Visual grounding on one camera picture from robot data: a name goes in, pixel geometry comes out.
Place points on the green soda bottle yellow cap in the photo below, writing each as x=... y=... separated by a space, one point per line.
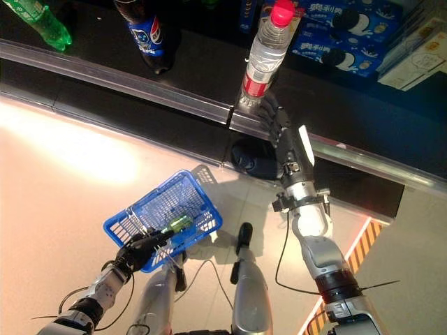
x=45 y=24

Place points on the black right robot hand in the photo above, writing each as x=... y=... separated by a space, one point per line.
x=290 y=153

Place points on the clear water bottle red label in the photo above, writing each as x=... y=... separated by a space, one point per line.
x=267 y=45

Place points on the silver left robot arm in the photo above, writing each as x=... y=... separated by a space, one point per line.
x=101 y=289

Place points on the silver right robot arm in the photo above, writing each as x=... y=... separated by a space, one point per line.
x=314 y=223

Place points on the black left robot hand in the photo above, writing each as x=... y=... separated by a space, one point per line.
x=139 y=251

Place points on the blue plastic shopping basket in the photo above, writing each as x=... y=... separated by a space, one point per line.
x=209 y=220

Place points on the green drink bottle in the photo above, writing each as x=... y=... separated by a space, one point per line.
x=181 y=224

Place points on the small Pepsi cola bottle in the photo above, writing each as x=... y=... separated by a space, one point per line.
x=146 y=35

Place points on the yellow black hazard tape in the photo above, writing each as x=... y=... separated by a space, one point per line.
x=366 y=240

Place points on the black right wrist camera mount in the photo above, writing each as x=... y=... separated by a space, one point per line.
x=304 y=200

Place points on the white plastic strip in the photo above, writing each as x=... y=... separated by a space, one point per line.
x=306 y=146

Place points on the cream cardboard carton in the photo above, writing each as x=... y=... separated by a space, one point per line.
x=419 y=63

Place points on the slim blue cookie box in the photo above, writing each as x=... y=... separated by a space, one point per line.
x=248 y=17

